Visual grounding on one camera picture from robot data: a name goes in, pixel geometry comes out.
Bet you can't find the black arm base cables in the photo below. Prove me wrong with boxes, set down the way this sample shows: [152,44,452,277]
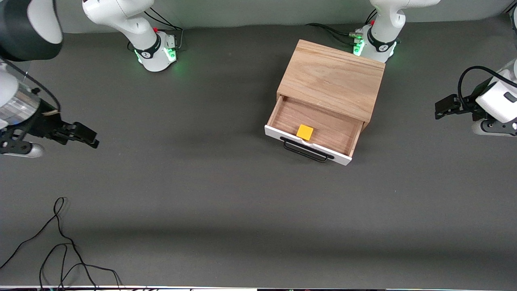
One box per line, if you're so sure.
[127,6,184,53]
[307,10,378,47]

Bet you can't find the black left arm base cables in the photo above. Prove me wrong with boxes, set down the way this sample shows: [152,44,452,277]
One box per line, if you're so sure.
[307,10,378,47]

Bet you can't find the thin black loose cable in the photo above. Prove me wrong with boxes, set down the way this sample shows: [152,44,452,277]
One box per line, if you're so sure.
[0,197,124,291]

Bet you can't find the white-front drawer with black handle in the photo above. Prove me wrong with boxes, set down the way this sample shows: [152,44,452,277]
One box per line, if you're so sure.
[265,96,364,166]

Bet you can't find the black right arm base cables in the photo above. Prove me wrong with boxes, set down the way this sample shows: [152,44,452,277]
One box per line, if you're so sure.
[127,6,184,53]

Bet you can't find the yellow cube block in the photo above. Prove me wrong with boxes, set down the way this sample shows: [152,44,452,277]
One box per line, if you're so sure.
[296,124,314,141]

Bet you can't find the dark grey table mat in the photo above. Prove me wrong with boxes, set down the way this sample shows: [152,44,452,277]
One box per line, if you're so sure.
[0,14,517,288]

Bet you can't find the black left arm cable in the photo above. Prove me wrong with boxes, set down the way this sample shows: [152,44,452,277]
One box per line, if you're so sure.
[458,66,509,112]

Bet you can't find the light wooden cabinet box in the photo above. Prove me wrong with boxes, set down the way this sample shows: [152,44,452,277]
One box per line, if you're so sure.
[276,39,385,132]

